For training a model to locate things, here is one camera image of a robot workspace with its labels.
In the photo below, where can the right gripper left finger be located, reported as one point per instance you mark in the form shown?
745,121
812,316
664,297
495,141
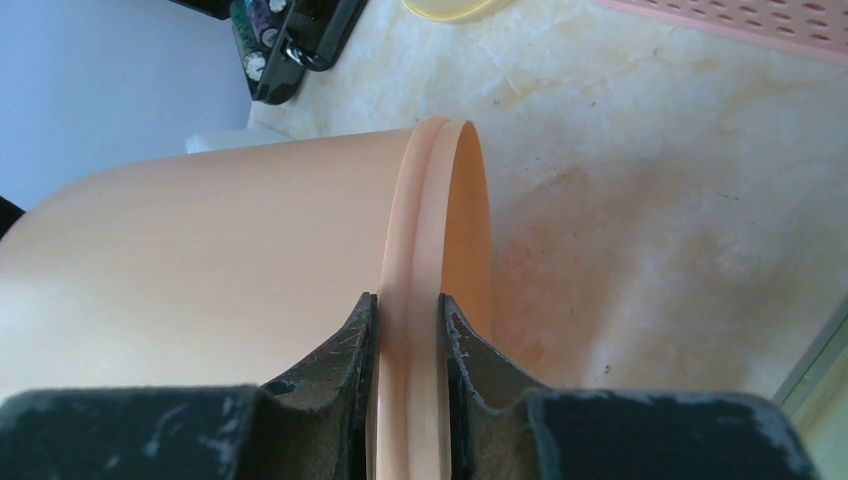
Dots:
307,423

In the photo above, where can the pink plastic basket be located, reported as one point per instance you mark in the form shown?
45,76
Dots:
812,28

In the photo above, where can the yellow capybara bucket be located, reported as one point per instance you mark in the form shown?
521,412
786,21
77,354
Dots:
453,11

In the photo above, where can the white perforated plastic basket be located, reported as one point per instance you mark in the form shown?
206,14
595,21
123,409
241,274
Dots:
232,139

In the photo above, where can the orange capybara bucket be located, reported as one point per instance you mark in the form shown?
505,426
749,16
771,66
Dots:
229,267

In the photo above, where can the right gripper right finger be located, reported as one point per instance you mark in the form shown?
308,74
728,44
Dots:
505,424

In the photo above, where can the black case with parts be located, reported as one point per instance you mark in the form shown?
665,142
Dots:
280,42

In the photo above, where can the green plastic basket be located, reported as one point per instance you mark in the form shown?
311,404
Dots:
814,396

